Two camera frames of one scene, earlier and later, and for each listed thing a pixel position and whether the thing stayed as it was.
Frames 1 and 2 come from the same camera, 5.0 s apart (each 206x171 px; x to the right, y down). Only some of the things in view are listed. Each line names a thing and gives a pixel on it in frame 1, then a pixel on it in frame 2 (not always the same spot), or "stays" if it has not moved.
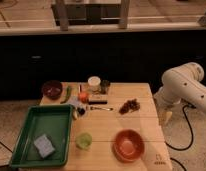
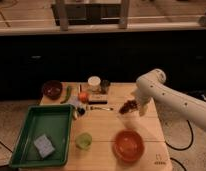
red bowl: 128,145 stays
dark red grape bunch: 129,106 stays
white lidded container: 94,83 stays
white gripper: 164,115 → 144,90
